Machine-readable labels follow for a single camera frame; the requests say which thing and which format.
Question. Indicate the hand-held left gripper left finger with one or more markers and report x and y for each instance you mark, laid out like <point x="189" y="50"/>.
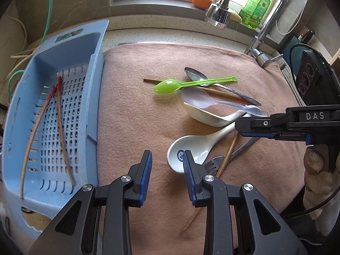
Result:
<point x="146" y="175"/>

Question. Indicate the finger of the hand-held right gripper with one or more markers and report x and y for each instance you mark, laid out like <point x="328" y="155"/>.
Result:
<point x="257" y="124"/>
<point x="265" y="136"/>

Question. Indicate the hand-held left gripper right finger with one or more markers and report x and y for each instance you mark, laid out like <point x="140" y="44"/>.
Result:
<point x="189" y="178"/>

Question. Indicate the metal fork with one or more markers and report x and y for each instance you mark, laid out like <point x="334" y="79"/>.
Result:
<point x="212" y="164"/>

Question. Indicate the white ceramic soup spoon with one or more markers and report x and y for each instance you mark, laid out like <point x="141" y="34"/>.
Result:
<point x="191" y="143"/>
<point x="202" y="115"/>

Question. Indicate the red-tipped wooden chopstick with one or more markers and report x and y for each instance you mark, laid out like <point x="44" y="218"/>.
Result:
<point x="59" y="85"/>
<point x="47" y="101"/>
<point x="225" y="158"/>
<point x="148" y="80"/>

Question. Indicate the translucent plastic spoon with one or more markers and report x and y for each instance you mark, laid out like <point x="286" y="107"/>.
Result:
<point x="196" y="97"/>

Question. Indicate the metal spoon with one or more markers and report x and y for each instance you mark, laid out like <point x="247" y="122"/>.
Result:
<point x="195" y="73"/>

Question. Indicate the green plastic spoon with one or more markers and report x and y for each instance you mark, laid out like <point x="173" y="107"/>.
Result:
<point x="167" y="86"/>

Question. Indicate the blue plastic drain basket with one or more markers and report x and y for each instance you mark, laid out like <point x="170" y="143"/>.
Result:
<point x="90" y="90"/>

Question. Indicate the person's right hand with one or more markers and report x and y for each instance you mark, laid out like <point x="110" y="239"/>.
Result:
<point x="317" y="180"/>

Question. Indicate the dark blue knife block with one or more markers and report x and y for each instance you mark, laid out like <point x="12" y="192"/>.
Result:
<point x="292" y="51"/>

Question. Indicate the pink cloth mat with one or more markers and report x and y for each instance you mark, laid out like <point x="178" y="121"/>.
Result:
<point x="138" y="127"/>

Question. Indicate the chrome kitchen faucet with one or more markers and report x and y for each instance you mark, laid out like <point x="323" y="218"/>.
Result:
<point x="265" y="26"/>

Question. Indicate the green dish soap bottle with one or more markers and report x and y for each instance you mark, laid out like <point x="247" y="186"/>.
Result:
<point x="256" y="8"/>

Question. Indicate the yellow sponge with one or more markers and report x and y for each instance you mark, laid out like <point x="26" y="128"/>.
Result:
<point x="236" y="16"/>

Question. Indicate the chrome faucet spray head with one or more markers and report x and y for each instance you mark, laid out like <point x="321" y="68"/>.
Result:
<point x="217" y="13"/>

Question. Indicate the stainless steel sink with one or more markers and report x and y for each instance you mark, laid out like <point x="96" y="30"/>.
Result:
<point x="127" y="43"/>

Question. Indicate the orange fruit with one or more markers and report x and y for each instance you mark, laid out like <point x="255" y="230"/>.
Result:
<point x="202" y="0"/>

